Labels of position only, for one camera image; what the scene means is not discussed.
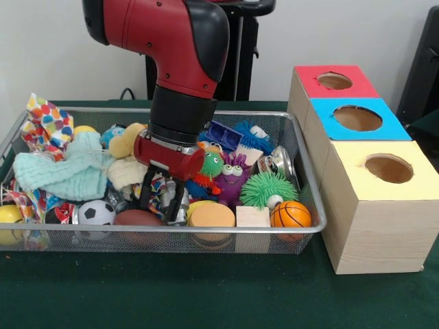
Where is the plain wooden cube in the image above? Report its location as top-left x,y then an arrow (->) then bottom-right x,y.
235,206 -> 272,228

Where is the black flat panel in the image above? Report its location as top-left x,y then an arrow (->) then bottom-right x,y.
397,5 -> 439,126

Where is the green spiky ball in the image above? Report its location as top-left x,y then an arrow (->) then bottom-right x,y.
239,171 -> 298,210

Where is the silver toy robot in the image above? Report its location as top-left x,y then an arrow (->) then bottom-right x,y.
160,180 -> 191,227

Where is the mint green knitted cloth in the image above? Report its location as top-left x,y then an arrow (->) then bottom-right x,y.
12,132 -> 110,202

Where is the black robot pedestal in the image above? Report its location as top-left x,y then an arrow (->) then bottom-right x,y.
143,0 -> 277,101

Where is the brown toy football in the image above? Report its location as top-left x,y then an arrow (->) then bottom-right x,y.
113,209 -> 165,227

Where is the black and white soccer ball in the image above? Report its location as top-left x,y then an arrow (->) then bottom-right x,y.
78,199 -> 117,226

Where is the silver wire mesh bin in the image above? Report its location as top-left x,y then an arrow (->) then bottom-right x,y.
0,106 -> 328,255

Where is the orange foam disc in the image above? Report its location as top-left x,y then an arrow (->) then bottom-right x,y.
189,202 -> 237,228

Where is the orange toy basketball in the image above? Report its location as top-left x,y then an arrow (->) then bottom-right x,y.
270,201 -> 312,228

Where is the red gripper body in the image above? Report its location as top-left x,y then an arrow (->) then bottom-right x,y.
132,132 -> 206,182

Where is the wooden box with three holes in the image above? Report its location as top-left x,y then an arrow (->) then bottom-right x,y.
287,64 -> 439,275

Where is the yellow plush toy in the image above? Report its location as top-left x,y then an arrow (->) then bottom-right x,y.
108,122 -> 148,159

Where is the dark green tablecloth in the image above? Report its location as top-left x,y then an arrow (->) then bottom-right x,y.
0,99 -> 439,329

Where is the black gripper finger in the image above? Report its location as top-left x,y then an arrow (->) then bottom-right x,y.
165,178 -> 186,222
139,167 -> 159,209

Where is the neighbouring green table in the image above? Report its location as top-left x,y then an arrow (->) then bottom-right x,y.
407,108 -> 439,142

